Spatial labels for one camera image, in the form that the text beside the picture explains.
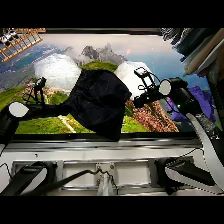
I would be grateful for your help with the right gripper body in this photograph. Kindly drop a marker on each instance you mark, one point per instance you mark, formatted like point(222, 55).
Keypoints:
point(146, 97)

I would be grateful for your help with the black garment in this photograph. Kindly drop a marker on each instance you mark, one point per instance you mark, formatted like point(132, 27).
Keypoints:
point(100, 100)

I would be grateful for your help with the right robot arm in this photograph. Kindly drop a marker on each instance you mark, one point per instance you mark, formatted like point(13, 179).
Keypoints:
point(186, 100)

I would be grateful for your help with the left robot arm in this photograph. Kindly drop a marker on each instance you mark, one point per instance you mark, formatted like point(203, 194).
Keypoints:
point(8, 121)

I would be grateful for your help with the heap of clothes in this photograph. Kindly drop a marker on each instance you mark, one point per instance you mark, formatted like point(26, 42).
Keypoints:
point(196, 46)

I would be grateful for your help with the purple garment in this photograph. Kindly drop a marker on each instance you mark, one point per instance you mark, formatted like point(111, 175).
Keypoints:
point(200, 98)

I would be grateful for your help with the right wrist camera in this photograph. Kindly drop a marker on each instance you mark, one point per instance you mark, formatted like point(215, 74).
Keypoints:
point(143, 74)

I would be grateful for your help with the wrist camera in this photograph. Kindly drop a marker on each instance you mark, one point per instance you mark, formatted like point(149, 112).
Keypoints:
point(143, 74)
point(40, 82)

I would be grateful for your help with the silver frame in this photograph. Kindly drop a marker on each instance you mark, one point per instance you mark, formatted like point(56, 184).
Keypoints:
point(100, 150)

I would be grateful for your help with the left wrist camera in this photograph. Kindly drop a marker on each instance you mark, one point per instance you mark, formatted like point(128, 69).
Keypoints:
point(40, 82)

